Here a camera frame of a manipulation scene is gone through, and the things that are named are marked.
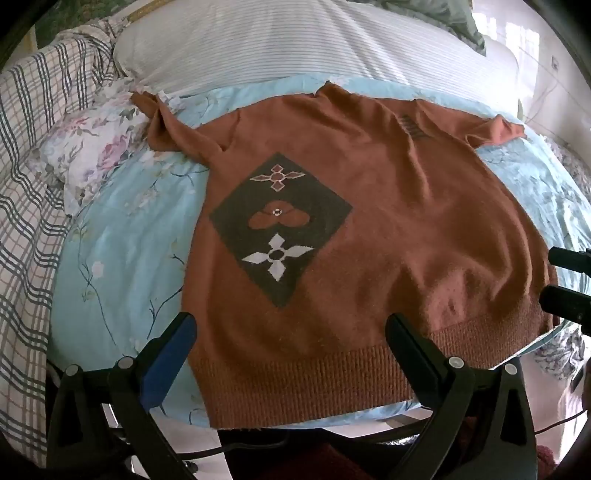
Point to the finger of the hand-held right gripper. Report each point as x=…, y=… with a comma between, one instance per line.
x=565, y=304
x=570, y=261

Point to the white pink floral pillow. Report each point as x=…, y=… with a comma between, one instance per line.
x=92, y=143

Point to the white wall outlet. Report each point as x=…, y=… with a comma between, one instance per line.
x=556, y=62

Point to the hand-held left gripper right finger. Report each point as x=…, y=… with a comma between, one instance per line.
x=406, y=341

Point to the brown knit sweater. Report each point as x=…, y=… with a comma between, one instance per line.
x=392, y=207

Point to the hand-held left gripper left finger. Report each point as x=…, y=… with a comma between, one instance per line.
x=168, y=364

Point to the light blue floral bedsheet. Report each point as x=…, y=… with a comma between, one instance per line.
x=124, y=240

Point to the green pillow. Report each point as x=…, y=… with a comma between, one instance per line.
x=443, y=18

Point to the grey floral cloth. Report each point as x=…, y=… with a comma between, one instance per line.
x=563, y=350

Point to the plaid blanket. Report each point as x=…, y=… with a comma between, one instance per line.
x=27, y=230

